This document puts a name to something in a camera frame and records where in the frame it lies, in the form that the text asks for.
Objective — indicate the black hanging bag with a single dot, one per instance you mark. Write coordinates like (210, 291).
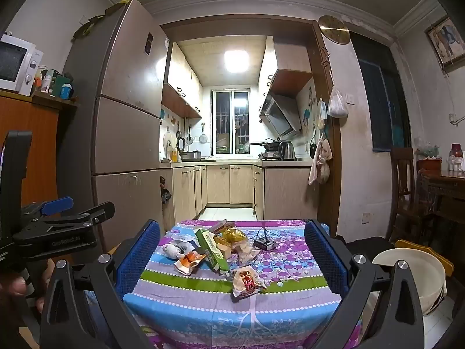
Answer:
(165, 191)

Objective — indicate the white plastic bucket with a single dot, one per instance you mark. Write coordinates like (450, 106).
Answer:
(410, 276)

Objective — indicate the yellow wooden stool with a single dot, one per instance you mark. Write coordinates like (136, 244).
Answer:
(441, 258)

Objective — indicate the flower wall sticker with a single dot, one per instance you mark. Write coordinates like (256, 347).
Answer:
(308, 109)

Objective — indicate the dark wooden dining table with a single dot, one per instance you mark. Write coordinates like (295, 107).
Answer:
(447, 189)

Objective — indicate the black wok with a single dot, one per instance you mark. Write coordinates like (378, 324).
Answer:
(270, 144)

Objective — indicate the red plant pot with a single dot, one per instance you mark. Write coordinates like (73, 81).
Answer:
(428, 163)

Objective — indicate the green long box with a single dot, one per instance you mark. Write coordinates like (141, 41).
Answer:
(212, 252)

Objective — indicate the barred kitchen window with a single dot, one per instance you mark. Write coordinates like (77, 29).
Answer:
(230, 123)

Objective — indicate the long white red box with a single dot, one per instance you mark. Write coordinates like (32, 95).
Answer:
(219, 226)

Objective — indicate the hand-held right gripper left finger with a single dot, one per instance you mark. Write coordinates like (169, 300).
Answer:
(140, 258)

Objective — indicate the dark bag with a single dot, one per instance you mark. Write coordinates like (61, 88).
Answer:
(89, 25)

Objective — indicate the white hanging plastic bag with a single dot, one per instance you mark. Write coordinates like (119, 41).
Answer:
(337, 105)

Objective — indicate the yellowish hanging plastic bag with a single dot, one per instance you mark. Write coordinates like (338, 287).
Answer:
(322, 114)

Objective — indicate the black object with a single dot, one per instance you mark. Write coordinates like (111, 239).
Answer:
(263, 244)

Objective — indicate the white round cutting board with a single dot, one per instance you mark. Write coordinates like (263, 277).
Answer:
(169, 141)

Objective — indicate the framed wall picture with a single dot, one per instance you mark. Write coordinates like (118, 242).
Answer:
(445, 41)

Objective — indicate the blue lidded jar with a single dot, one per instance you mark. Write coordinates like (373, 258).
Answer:
(66, 91)

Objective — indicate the red capped bottle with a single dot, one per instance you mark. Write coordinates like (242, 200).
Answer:
(456, 157)

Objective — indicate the steel cooking pot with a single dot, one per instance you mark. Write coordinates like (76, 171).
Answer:
(190, 155)

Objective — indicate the orange wrapper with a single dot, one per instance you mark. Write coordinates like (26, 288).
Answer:
(189, 261)

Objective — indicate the beige wall cabinet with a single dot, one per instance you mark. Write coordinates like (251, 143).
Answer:
(181, 83)
(287, 65)

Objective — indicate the steel kettle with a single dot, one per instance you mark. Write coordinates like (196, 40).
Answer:
(287, 151)

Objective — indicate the brown wooden cabinet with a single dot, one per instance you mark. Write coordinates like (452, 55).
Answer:
(25, 127)

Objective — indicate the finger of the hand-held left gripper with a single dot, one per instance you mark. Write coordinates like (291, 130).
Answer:
(54, 205)
(72, 221)

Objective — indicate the yellow bottle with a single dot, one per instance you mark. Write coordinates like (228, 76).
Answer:
(174, 154)

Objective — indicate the red white wrapper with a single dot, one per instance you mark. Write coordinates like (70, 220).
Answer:
(247, 280)

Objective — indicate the grey refrigerator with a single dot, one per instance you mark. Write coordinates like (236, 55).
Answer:
(123, 134)

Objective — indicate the gold yellow box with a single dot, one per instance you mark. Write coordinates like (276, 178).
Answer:
(224, 250)

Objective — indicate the colourful floral tablecloth table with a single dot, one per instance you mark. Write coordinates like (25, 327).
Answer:
(218, 316)

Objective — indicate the white spray bottle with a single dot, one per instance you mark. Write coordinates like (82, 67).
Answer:
(46, 81)

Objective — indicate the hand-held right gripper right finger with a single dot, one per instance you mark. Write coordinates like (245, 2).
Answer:
(327, 258)

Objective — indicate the white wall outlet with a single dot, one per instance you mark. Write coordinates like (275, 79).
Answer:
(366, 218)

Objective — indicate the clear crinkled wrapper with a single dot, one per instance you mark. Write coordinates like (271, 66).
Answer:
(245, 253)

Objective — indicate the dark interior window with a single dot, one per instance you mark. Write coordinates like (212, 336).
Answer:
(381, 98)

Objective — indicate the hanging plastic bags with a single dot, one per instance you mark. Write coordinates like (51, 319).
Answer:
(319, 160)

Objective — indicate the dark wooden chair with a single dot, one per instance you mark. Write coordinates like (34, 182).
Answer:
(403, 189)

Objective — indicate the gas stove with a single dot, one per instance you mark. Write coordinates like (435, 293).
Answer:
(269, 156)

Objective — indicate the hanging metal strainer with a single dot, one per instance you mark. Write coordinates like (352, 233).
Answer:
(202, 138)

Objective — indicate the white paper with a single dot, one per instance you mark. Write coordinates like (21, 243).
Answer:
(183, 239)

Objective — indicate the square ceiling light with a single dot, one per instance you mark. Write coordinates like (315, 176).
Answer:
(237, 61)

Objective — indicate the gold wall clock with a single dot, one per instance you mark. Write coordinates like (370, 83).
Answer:
(333, 29)

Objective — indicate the yellow cellophane bag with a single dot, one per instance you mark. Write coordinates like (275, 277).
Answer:
(234, 234)

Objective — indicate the white microwave oven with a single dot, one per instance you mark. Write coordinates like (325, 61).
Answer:
(14, 65)

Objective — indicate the dark green box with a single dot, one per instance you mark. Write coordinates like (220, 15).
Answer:
(59, 84)

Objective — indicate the beige kitchen base cabinets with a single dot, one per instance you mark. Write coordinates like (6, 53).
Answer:
(218, 185)

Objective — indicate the person's left hand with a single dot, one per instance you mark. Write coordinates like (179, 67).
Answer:
(14, 284)

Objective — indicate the steel range hood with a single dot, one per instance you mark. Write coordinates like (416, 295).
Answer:
(279, 114)

